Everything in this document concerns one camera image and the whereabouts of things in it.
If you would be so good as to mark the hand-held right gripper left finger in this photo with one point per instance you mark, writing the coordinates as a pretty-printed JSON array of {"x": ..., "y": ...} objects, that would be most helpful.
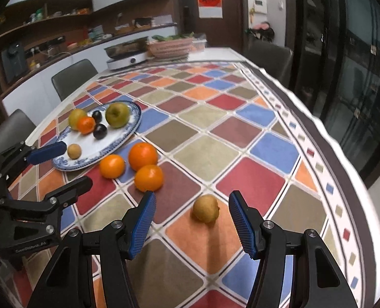
[{"x": 142, "y": 227}]

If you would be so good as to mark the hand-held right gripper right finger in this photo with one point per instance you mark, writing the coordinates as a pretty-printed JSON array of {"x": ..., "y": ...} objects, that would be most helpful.
[{"x": 244, "y": 227}]

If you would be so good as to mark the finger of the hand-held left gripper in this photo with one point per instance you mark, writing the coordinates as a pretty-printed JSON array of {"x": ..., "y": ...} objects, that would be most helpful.
[
  {"x": 71, "y": 189},
  {"x": 49, "y": 152}
]

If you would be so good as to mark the brown kiwi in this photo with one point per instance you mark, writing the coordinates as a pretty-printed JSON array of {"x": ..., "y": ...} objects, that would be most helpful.
[
  {"x": 205, "y": 208},
  {"x": 74, "y": 151}
]

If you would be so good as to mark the yellow-brown pear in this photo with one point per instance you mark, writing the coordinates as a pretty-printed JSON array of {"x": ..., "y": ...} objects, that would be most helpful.
[{"x": 74, "y": 118}]

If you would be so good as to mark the large orange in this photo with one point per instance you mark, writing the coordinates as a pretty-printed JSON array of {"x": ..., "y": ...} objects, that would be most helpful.
[{"x": 86, "y": 125}]

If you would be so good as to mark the dark purple plum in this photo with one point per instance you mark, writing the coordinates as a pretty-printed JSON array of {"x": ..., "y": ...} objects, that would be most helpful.
[
  {"x": 96, "y": 115},
  {"x": 99, "y": 131}
]

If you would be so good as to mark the blue-rimmed white plate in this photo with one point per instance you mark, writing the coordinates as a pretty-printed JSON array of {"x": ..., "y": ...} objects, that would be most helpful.
[{"x": 113, "y": 141}]

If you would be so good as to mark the green-brown pear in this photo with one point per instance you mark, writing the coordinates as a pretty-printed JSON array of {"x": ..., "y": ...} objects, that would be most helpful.
[{"x": 116, "y": 114}]

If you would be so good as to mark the grey dining chair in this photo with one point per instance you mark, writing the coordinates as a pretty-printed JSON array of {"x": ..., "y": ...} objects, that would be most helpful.
[
  {"x": 7, "y": 131},
  {"x": 267, "y": 61},
  {"x": 74, "y": 78}
]

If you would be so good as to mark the small orange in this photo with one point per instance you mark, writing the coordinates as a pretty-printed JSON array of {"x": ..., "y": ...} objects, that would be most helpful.
[
  {"x": 149, "y": 177},
  {"x": 112, "y": 166}
]

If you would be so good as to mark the medium orange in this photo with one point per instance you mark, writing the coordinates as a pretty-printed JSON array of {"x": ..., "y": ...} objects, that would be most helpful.
[{"x": 142, "y": 156}]

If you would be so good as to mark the black water dispenser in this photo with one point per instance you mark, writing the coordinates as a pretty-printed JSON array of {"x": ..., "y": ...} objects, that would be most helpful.
[{"x": 14, "y": 62}]

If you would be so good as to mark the colourful checkered tablecloth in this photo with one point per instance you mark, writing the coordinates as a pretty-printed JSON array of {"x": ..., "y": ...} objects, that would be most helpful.
[{"x": 215, "y": 134}]

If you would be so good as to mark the white induction cooker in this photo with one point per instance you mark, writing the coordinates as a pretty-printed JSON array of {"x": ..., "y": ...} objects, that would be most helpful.
[{"x": 126, "y": 62}]

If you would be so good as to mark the steel pan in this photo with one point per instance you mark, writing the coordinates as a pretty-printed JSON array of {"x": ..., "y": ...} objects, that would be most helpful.
[{"x": 126, "y": 48}]

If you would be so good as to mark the pink plastic basket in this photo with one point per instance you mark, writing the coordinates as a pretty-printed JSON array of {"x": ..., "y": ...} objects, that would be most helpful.
[{"x": 170, "y": 49}]

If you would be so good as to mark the green leafy vegetables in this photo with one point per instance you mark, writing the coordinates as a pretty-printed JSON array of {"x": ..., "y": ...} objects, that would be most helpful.
[{"x": 177, "y": 36}]

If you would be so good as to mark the black-framed glass sliding door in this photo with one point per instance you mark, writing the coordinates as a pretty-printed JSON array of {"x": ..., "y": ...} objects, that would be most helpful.
[{"x": 343, "y": 70}]

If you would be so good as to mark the high chair with clothes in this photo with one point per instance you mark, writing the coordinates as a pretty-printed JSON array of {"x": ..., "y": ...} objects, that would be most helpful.
[{"x": 262, "y": 30}]

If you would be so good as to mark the dark wooden door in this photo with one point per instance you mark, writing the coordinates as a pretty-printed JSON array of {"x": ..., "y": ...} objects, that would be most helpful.
[{"x": 231, "y": 6}]

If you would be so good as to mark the white intercom panel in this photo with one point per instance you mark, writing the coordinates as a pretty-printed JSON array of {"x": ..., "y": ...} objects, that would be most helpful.
[{"x": 258, "y": 5}]

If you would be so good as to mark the wooden wall shelf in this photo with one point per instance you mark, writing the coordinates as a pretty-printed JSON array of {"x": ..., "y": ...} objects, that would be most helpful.
[{"x": 49, "y": 19}]

